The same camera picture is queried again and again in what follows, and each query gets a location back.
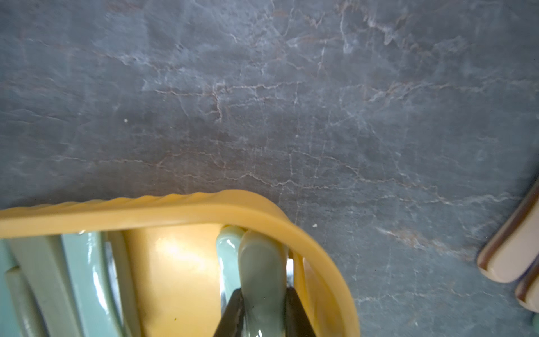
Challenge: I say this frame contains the grey green fruit knife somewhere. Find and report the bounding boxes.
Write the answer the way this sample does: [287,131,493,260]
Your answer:
[239,230,288,336]

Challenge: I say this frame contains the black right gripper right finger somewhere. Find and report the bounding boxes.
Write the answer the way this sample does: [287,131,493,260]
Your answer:
[284,287,316,337]

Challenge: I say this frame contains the green handled fruit knife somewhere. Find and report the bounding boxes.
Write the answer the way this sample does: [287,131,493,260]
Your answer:
[4,235,84,336]

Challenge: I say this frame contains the pink handled fruit knife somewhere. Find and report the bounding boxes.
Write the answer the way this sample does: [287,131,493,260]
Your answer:
[477,183,538,283]

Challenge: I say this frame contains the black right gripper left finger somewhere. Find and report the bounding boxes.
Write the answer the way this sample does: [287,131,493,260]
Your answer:
[213,289,245,337]

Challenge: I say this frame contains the light green fruit knife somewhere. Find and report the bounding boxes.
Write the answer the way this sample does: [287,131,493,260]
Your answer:
[61,232,124,336]

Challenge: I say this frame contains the yellow storage box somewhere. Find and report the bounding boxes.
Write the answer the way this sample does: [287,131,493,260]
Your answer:
[1,190,360,336]

